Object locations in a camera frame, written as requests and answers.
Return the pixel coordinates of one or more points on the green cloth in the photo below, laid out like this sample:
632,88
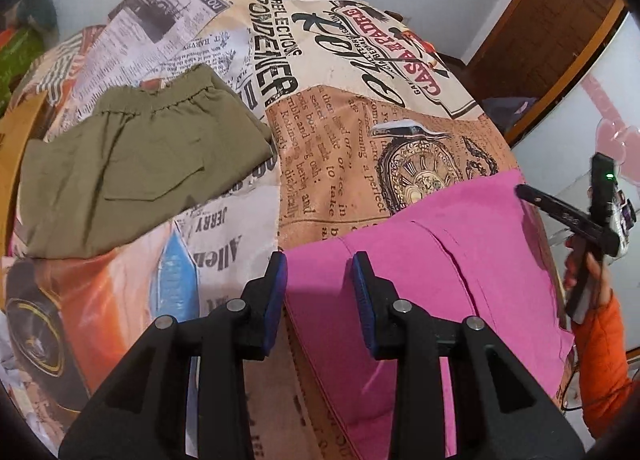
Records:
15,59

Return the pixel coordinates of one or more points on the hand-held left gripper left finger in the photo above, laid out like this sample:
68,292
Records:
278,290

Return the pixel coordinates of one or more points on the person's right hand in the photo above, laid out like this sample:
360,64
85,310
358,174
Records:
592,275

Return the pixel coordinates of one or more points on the wooden door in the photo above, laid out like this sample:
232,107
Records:
545,24

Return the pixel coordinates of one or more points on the newspaper print bed sheet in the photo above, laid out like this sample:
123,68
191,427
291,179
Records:
340,104

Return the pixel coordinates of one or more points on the pink pants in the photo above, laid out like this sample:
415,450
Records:
400,285

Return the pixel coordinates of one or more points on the olive green pants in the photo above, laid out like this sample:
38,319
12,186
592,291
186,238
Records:
135,159

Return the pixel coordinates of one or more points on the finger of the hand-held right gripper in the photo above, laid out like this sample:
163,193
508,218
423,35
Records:
560,212

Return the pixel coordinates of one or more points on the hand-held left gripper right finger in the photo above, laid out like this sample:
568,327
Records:
361,296

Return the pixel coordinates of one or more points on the wooden headboard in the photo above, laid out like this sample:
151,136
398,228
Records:
12,159

